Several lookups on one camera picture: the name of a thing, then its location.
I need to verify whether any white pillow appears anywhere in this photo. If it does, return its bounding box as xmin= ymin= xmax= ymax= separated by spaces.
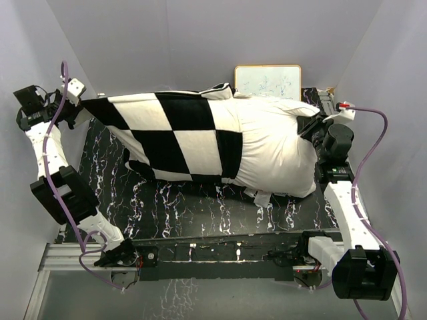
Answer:
xmin=209 ymin=97 xmax=320 ymax=198

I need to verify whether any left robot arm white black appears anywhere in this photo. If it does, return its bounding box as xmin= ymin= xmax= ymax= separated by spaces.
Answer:
xmin=14 ymin=80 xmax=138 ymax=267

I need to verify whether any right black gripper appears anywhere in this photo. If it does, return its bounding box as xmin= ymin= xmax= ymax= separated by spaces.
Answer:
xmin=301 ymin=112 xmax=341 ymax=162

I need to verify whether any small whiteboard with wooden frame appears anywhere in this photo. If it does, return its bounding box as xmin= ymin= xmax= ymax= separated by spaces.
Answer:
xmin=234 ymin=65 xmax=302 ymax=101

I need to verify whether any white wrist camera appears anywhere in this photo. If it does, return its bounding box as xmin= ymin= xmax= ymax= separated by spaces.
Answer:
xmin=323 ymin=101 xmax=356 ymax=125
xmin=59 ymin=78 xmax=87 ymax=107

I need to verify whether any black white checkered pillowcase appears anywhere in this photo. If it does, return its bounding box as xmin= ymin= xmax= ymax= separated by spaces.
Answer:
xmin=81 ymin=83 xmax=243 ymax=183

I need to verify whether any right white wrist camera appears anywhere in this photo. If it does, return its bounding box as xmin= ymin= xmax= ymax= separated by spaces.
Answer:
xmin=323 ymin=101 xmax=356 ymax=125

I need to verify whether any aluminium frame rail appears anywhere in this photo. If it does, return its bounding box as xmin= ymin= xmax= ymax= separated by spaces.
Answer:
xmin=25 ymin=89 xmax=413 ymax=320

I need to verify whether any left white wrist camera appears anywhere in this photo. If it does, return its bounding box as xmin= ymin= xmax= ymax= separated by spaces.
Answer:
xmin=59 ymin=78 xmax=87 ymax=107

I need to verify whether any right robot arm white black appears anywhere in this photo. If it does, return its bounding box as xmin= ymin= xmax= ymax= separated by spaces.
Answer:
xmin=293 ymin=113 xmax=398 ymax=301

